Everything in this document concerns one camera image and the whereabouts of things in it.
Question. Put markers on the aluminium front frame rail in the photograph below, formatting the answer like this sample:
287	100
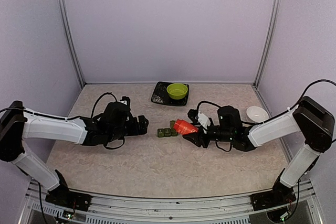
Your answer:
104	208

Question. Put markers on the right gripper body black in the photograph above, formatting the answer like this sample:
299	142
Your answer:
205	141

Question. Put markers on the green pill organizer box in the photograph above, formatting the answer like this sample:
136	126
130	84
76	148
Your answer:
167	132

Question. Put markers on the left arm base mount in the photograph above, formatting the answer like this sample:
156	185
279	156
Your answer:
69	199

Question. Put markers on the left aluminium corner post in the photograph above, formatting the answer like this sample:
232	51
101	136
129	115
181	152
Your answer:
70	43

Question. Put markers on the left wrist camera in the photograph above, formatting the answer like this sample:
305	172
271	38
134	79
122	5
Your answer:
124	102

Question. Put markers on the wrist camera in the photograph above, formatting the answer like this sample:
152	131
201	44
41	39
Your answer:
203	120
124	102

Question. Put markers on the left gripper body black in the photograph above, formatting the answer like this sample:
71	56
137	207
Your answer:
134	130

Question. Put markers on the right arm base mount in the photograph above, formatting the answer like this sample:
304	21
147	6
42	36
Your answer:
272	198

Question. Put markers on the aluminium corner post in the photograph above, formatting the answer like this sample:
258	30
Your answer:
268	41
70	43

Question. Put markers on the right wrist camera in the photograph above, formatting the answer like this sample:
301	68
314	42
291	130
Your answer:
203	120

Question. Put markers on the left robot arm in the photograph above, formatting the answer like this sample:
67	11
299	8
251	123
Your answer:
18	123

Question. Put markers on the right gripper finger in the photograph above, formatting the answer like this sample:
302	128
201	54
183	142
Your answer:
193	138
193	116

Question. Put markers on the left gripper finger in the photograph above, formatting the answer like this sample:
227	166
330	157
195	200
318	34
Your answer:
143	124
125	101

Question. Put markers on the lime green bowl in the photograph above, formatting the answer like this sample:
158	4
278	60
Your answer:
177	91

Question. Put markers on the black patterned tray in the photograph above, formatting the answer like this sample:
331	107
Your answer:
161	96

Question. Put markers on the right aluminium corner post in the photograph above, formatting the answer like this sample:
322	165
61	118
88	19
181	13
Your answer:
268	41

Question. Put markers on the red pill bottle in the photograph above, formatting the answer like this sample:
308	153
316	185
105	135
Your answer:
183	127

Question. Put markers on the white bottle lid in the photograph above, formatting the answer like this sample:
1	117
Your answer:
256	114

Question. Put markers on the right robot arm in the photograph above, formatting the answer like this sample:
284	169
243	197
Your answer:
307	117

